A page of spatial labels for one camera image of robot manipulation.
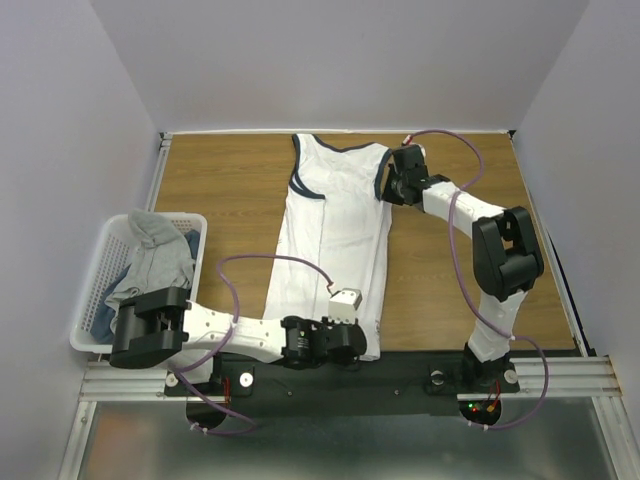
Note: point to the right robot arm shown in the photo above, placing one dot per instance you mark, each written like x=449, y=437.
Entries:
x=506, y=257

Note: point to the blue garment in basket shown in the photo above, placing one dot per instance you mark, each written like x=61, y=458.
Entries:
x=103, y=328

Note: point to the grey tank top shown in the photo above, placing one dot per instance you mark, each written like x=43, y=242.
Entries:
x=162, y=259

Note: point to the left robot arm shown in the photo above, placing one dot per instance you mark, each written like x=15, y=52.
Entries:
x=155, y=327

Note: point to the white plastic laundry basket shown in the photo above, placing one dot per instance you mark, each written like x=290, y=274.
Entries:
x=114, y=251

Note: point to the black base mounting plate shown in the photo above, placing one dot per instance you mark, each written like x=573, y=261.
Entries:
x=264, y=406

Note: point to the white tank top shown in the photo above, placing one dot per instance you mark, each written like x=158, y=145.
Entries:
x=334, y=222

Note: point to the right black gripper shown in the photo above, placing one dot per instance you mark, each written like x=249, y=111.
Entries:
x=395, y=183

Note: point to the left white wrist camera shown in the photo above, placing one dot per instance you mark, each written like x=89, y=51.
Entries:
x=343, y=306

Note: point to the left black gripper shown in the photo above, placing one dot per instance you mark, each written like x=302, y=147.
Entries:
x=326, y=324

